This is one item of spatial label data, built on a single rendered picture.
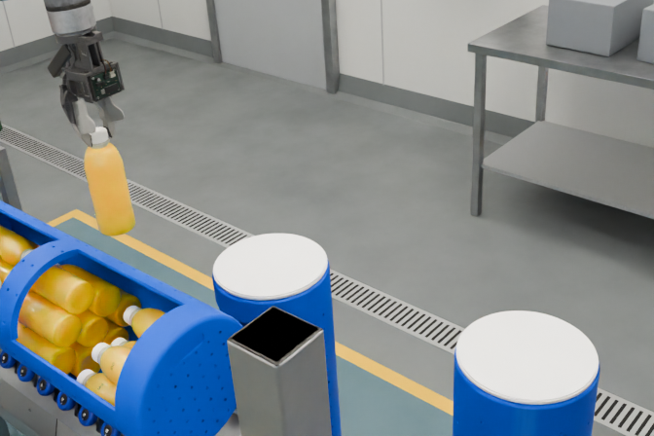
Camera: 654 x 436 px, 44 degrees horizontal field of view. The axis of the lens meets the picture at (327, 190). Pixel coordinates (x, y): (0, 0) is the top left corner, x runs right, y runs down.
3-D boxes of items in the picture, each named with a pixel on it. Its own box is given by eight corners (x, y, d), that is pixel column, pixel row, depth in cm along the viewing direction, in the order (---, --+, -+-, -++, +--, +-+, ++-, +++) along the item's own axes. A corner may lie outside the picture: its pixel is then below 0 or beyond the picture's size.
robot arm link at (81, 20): (37, 10, 139) (77, -3, 144) (45, 36, 141) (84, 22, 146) (61, 14, 134) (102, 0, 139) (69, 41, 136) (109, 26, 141)
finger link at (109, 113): (126, 141, 150) (106, 98, 145) (106, 136, 153) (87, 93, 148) (138, 132, 151) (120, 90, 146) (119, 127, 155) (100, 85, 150)
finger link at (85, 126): (91, 155, 145) (86, 103, 142) (72, 148, 148) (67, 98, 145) (106, 151, 147) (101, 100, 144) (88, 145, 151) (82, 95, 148)
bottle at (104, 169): (142, 225, 160) (124, 139, 151) (109, 239, 156) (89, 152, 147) (125, 213, 165) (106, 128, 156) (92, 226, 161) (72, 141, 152)
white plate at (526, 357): (630, 368, 158) (629, 373, 158) (536, 295, 180) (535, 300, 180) (514, 420, 148) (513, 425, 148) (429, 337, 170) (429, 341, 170)
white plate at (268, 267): (237, 228, 213) (237, 232, 214) (194, 289, 190) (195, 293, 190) (340, 237, 206) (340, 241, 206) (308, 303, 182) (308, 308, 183)
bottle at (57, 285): (66, 319, 167) (16, 289, 178) (95, 307, 172) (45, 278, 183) (63, 288, 164) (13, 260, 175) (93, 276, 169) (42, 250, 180)
